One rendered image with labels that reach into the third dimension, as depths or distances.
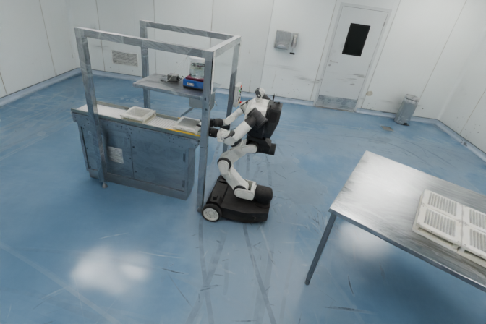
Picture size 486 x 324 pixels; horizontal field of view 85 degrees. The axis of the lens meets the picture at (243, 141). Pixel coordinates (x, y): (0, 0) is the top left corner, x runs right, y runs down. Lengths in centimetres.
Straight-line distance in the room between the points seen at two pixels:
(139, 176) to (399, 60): 553
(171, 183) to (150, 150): 42
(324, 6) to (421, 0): 178
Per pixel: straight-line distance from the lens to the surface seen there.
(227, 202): 281
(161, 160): 285
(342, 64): 627
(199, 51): 216
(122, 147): 301
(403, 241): 202
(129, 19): 650
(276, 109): 226
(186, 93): 229
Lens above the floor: 205
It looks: 29 degrees down
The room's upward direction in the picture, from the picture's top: 8 degrees clockwise
